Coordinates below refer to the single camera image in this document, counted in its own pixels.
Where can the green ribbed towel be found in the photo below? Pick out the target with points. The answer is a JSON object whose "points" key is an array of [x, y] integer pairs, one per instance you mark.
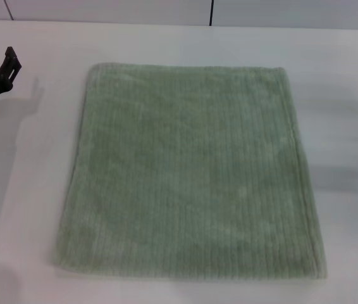
{"points": [[191, 171]]}

